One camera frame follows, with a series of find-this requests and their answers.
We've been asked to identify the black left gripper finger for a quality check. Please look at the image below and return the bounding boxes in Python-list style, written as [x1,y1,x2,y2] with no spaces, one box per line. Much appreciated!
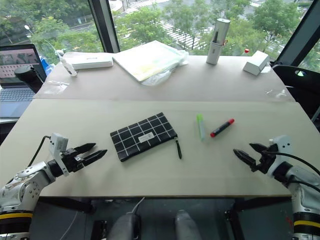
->
[80,149,109,166]
[74,142,97,154]

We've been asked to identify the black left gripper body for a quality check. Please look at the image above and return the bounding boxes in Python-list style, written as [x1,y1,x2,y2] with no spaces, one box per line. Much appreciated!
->
[59,147,85,174]

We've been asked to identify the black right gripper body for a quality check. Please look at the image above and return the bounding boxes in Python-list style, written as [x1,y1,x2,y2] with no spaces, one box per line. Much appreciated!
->
[249,144,279,174]

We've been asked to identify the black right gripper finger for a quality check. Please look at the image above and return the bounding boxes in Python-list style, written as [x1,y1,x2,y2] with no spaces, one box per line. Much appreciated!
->
[232,148,257,169]
[249,142,270,154]

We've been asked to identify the black marker with red caps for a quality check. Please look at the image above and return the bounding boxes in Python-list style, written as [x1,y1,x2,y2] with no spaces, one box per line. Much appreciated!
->
[209,118,236,139]

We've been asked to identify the black white-grid pencil case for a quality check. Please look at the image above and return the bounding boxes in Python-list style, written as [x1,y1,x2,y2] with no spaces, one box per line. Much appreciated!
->
[109,111,183,163]

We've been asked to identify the green highlighter pen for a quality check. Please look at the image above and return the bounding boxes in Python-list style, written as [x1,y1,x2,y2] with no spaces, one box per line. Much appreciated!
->
[195,113,207,142]

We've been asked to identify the silver cylindrical bottle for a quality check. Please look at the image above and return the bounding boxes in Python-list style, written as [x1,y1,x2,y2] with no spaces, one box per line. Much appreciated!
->
[205,17,231,66]

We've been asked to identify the open grey laptop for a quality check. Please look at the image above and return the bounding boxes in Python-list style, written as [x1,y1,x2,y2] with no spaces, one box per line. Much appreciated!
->
[0,43,47,118]

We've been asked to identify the crumpled clear plastic scrap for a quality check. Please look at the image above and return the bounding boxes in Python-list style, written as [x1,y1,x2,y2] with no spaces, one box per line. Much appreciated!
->
[264,88,289,100]

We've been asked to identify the clear plastic sheet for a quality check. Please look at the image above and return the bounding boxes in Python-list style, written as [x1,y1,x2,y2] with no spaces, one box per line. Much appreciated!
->
[43,80,70,95]

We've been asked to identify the grey rounded shape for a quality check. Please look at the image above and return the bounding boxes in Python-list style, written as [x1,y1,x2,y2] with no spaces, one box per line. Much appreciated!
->
[174,209,202,240]
[108,211,141,240]

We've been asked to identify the white handheld device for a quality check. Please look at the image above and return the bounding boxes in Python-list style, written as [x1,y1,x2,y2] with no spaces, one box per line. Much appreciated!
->
[55,49,79,77]

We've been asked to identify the small white box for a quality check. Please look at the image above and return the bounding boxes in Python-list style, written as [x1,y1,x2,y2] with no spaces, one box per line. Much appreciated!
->
[242,50,271,77]

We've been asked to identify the white flat box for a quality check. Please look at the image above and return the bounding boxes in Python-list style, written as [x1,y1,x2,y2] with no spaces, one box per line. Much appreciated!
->
[62,52,115,71]

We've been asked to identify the blue plastic bag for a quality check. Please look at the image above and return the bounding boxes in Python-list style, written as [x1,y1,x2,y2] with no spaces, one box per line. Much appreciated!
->
[39,56,55,82]

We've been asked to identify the black cylinder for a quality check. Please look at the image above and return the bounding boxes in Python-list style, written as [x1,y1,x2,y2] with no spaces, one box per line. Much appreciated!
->
[13,65,45,94]

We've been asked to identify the clear plastic bag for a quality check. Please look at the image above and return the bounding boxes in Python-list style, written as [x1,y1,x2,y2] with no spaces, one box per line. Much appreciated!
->
[141,49,190,87]

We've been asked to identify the large white book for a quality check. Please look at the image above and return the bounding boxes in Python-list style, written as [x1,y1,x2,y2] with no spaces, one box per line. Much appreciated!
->
[111,39,186,83]

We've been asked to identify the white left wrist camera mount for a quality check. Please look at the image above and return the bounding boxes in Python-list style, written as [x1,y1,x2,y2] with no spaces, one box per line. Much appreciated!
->
[48,132,70,176]

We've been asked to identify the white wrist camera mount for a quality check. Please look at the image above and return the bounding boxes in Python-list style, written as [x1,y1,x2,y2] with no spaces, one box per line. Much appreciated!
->
[48,132,70,176]
[266,135,292,178]

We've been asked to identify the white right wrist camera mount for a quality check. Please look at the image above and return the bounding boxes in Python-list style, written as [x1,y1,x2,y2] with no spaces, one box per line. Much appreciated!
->
[266,135,292,178]

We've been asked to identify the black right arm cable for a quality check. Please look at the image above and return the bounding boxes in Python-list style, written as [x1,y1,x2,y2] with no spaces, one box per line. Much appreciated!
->
[262,147,320,174]

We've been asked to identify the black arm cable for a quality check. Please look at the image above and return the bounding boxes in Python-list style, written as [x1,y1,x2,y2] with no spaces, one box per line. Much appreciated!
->
[26,135,53,168]
[262,147,320,174]

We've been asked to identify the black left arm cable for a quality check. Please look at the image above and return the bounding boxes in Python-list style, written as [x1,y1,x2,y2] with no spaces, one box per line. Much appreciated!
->
[26,135,53,168]

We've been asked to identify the black table frame bar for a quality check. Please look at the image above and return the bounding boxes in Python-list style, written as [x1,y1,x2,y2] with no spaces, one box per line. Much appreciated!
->
[224,198,294,240]

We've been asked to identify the thin white cable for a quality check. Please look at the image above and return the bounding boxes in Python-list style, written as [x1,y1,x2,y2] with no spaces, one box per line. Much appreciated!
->
[132,196,146,216]

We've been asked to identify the black window post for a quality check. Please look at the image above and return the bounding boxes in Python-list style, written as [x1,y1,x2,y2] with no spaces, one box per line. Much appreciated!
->
[88,0,121,54]

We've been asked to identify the slanted black window frame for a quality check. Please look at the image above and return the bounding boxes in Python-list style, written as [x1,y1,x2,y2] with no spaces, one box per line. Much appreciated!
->
[274,0,320,63]

